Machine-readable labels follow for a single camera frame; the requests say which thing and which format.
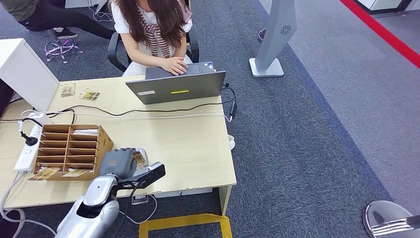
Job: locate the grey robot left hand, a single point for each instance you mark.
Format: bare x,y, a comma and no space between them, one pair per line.
118,164

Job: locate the person's right hand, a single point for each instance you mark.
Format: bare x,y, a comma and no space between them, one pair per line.
174,65

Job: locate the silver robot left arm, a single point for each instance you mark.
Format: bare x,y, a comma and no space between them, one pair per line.
85,220

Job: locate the person's right forearm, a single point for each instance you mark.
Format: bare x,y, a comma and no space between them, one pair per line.
144,56

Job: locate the person's left forearm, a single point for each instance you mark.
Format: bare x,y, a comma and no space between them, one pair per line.
181,52

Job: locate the wooden card organizer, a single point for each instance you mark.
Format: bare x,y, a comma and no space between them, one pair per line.
103,148

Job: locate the grey card reader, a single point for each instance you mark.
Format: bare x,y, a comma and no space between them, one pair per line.
147,157

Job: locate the person seated at desk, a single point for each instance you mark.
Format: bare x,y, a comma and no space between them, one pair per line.
147,49

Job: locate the golden patterned card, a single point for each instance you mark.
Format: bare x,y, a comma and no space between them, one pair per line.
89,95

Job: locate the person in dark clothes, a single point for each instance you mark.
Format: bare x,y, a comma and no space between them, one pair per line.
49,16

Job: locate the grey laptop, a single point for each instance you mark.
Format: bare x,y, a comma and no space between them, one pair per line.
177,87

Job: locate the black office chair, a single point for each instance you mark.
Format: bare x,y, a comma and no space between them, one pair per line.
194,49

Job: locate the white cards stack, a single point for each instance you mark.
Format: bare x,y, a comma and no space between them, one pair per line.
86,132

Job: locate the black power adapter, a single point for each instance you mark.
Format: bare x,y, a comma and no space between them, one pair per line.
233,110

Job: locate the yellow floor tape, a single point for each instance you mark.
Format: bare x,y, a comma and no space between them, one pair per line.
183,220

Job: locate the white power strip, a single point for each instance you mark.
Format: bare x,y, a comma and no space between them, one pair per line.
28,154

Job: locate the black round base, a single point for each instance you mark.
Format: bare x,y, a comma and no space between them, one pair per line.
261,35

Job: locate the white object at desk edge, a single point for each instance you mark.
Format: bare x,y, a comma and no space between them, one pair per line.
231,142

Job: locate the grey kiosk stand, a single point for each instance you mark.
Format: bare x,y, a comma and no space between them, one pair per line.
274,36

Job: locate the white furniture panel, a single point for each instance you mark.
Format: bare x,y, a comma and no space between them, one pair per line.
82,2

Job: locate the chrome stool base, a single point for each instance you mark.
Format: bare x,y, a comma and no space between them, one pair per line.
60,47

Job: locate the red floor tape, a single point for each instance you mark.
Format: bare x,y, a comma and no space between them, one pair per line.
384,33

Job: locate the white furniture with black base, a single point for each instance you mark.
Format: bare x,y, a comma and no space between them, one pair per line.
379,4

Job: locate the clear bracket under desk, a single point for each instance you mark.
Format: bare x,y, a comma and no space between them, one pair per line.
139,199

